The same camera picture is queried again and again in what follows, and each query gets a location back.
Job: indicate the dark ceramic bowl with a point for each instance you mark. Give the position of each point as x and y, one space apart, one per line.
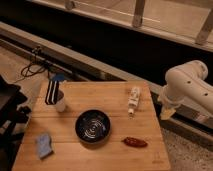
92 126

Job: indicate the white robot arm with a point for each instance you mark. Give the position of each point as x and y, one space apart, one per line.
186 80

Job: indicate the white plastic bottle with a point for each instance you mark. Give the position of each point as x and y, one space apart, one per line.
133 100

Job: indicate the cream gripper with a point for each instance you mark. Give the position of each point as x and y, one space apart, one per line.
167 111

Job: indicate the blue sponge cloth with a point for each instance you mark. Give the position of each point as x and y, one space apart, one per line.
43 144

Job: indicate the black chair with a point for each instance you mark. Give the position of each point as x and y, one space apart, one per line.
10 98

